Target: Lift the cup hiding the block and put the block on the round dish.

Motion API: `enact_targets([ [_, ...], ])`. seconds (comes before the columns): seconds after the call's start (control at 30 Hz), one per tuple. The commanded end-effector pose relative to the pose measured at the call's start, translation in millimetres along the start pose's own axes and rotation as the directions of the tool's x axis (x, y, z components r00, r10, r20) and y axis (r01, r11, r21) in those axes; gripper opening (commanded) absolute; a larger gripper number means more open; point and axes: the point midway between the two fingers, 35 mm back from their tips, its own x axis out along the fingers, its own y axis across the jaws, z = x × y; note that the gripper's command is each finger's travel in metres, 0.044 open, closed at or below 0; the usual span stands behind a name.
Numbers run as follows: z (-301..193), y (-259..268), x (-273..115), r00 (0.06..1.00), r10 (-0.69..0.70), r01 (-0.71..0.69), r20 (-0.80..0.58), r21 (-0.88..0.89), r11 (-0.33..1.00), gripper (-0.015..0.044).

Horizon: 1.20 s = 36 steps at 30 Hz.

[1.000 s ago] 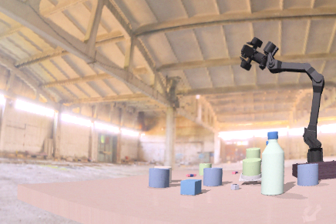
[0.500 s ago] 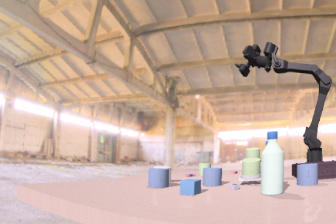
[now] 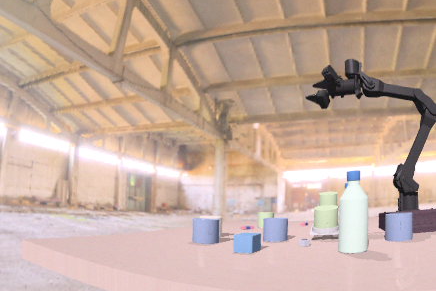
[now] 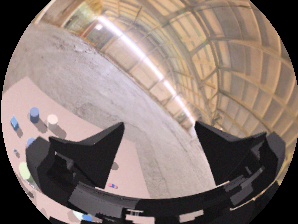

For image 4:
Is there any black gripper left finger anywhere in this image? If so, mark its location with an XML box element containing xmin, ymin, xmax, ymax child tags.
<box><xmin>48</xmin><ymin>121</ymin><xmax>125</xmax><ymax>190</ymax></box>

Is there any blue cube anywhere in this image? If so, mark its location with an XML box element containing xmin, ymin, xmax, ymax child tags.
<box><xmin>11</xmin><ymin>116</ymin><xmax>19</xmax><ymax>132</ymax></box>

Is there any blue cylinder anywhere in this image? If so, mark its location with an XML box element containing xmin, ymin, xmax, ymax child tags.
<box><xmin>31</xmin><ymin>107</ymin><xmax>40</xmax><ymax>124</ymax></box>
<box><xmin>27</xmin><ymin>137</ymin><xmax>36</xmax><ymax>147</ymax></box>

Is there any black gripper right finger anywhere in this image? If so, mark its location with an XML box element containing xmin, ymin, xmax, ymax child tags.
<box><xmin>194</xmin><ymin>121</ymin><xmax>267</xmax><ymax>186</ymax></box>

